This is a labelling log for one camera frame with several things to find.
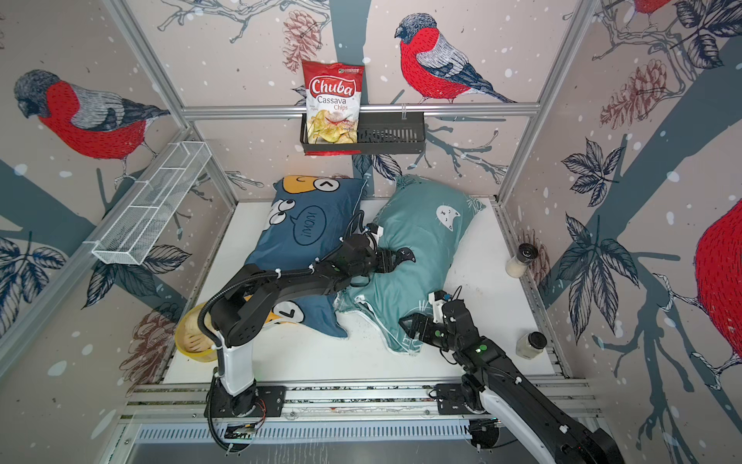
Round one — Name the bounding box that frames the green cat pillow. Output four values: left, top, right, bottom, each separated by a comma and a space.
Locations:
334, 175, 485, 356

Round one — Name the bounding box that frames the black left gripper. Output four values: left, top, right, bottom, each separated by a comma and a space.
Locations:
350, 250, 405, 280

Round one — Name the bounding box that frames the black-capped spice jar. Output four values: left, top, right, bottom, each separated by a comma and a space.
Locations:
516, 332, 548, 360
505, 243, 539, 278

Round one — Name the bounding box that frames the black wire shelf basket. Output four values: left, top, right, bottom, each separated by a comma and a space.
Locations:
300, 112, 426, 156

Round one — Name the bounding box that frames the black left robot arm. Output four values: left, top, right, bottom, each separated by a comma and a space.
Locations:
197, 230, 415, 419

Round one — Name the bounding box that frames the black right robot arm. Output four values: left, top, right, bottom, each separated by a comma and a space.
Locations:
399, 298, 624, 463

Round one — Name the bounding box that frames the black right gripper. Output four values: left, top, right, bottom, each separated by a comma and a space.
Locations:
397, 314, 462, 354

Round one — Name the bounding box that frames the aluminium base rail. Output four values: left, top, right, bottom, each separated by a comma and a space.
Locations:
124, 379, 601, 445

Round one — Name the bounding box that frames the blue cartoon pillow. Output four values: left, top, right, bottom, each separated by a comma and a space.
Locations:
245, 175, 365, 338

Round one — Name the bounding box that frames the horizontal aluminium bar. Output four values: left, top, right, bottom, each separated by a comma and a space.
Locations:
180, 102, 541, 121

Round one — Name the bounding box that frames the white wire mesh basket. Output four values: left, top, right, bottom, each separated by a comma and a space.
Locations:
92, 141, 212, 265

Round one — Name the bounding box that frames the red Chuba chips bag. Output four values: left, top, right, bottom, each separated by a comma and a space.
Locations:
303, 61, 365, 144

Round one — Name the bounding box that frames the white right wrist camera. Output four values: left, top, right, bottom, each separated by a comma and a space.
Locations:
428, 290, 448, 324

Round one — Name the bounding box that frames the yellow steamer basket with dumplings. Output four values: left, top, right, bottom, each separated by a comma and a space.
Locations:
175, 304, 218, 363

